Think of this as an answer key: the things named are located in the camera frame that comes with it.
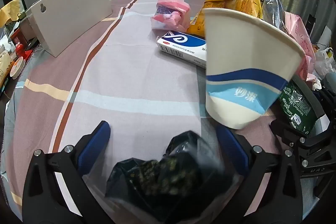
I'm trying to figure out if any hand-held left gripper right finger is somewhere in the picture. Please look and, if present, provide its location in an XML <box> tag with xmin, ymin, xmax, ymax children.
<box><xmin>217</xmin><ymin>126</ymin><xmax>315</xmax><ymax>224</ymax></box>

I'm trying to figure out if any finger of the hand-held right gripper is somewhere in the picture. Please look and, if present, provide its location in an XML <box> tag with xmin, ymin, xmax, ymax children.
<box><xmin>291</xmin><ymin>75</ymin><xmax>329</xmax><ymax>120</ymax></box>
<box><xmin>270</xmin><ymin>119</ymin><xmax>334</xmax><ymax>162</ymax></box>

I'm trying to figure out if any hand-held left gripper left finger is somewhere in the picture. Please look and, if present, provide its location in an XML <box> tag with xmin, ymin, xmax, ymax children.
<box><xmin>22</xmin><ymin>121</ymin><xmax>111</xmax><ymax>224</ymax></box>

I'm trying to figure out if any green snack bag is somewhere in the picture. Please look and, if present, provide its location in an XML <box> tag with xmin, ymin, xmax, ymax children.
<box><xmin>278</xmin><ymin>79</ymin><xmax>320</xmax><ymax>136</ymax></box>

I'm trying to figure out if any black tea leaf bag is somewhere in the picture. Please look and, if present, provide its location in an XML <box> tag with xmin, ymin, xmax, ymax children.
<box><xmin>105</xmin><ymin>130</ymin><xmax>225</xmax><ymax>216</ymax></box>

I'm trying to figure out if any white blue paper cup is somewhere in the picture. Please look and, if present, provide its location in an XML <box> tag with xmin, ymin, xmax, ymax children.
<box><xmin>202</xmin><ymin>7</ymin><xmax>306</xmax><ymax>130</ymax></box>

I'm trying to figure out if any blue white medicine box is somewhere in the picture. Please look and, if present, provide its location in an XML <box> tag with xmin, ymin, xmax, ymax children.
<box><xmin>156</xmin><ymin>30</ymin><xmax>208</xmax><ymax>70</ymax></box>

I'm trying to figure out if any pink packet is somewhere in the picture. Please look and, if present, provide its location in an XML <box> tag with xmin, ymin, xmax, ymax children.
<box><xmin>151</xmin><ymin>0</ymin><xmax>191</xmax><ymax>31</ymax></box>

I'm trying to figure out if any white plastic bag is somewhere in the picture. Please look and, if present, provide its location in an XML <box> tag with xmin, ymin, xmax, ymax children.
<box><xmin>314</xmin><ymin>47</ymin><xmax>336</xmax><ymax>75</ymax></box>

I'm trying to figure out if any pink plastic bag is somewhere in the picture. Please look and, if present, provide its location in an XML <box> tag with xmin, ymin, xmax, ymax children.
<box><xmin>285</xmin><ymin>11</ymin><xmax>318</xmax><ymax>81</ymax></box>

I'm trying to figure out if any striped tablecloth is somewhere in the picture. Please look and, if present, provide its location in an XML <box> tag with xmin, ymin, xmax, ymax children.
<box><xmin>0</xmin><ymin>0</ymin><xmax>315</xmax><ymax>224</ymax></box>

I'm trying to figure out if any upright vacuum cleaner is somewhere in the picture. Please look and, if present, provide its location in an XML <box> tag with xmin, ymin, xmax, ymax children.
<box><xmin>307</xmin><ymin>0</ymin><xmax>323</xmax><ymax>39</ymax></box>

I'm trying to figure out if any clear plastic bag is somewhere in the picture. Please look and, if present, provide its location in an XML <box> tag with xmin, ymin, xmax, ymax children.
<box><xmin>262</xmin><ymin>0</ymin><xmax>287</xmax><ymax>30</ymax></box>

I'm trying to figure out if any clear thread spool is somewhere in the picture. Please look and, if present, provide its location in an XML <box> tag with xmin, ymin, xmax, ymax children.
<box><xmin>10</xmin><ymin>58</ymin><xmax>26</xmax><ymax>79</ymax></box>

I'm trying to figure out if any red toy figure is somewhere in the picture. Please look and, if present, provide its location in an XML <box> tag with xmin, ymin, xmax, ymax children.
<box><xmin>15</xmin><ymin>41</ymin><xmax>33</xmax><ymax>60</ymax></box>

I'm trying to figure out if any white storage box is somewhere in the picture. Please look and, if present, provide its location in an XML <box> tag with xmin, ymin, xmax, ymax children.
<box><xmin>30</xmin><ymin>0</ymin><xmax>113</xmax><ymax>58</ymax></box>

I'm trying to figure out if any yellow cloth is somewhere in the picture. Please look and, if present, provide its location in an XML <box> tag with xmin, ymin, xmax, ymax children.
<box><xmin>0</xmin><ymin>0</ymin><xmax>24</xmax><ymax>28</ymax></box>

